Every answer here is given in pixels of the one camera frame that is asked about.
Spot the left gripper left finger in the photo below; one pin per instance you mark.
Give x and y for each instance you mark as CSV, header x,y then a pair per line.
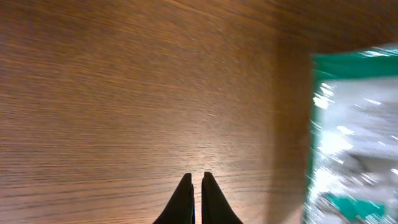
x,y
180,209

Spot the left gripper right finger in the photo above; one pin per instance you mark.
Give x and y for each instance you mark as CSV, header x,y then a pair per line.
x,y
215,208

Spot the green 3M gloves packet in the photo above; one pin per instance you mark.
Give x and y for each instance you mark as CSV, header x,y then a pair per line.
x,y
352,173

